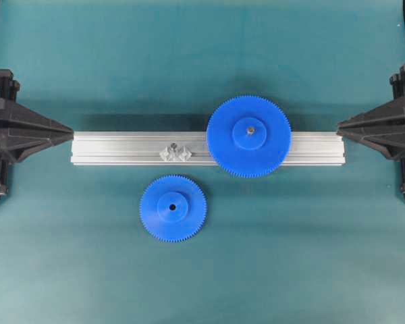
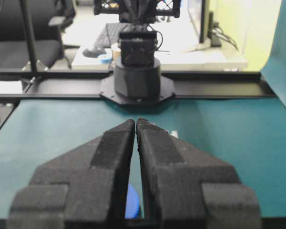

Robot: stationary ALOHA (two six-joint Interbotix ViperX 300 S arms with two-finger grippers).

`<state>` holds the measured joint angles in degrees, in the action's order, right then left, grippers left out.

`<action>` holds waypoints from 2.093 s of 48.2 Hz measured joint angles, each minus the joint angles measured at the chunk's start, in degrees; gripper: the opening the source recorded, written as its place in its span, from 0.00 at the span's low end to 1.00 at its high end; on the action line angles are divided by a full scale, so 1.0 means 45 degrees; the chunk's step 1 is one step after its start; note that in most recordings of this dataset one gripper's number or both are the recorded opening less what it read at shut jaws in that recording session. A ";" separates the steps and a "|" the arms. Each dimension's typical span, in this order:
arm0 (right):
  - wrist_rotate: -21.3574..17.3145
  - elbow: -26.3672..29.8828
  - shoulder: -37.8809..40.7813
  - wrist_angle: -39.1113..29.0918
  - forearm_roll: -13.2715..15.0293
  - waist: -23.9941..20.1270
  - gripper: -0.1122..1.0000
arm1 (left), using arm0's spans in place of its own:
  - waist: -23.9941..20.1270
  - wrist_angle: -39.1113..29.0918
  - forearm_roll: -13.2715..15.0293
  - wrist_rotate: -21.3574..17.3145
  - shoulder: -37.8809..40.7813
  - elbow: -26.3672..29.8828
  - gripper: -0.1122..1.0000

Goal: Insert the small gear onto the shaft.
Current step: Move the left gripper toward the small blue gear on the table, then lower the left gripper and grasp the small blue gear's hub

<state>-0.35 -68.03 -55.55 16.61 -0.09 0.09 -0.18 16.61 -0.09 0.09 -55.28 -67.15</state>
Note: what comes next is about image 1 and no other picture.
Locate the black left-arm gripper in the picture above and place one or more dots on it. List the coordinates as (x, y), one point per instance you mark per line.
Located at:
(15, 149)

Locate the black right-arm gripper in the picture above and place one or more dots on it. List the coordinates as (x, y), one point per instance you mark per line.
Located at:
(390, 142)

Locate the small blue plastic gear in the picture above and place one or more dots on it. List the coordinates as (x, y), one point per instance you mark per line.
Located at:
(173, 208)

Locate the large blue plastic gear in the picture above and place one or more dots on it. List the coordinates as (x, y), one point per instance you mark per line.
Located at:
(249, 155)

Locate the aluminium extrusion rail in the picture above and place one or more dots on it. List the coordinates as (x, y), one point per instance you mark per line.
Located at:
(143, 148)

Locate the steel shaft with bracket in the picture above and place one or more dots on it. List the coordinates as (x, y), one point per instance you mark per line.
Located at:
(175, 153)

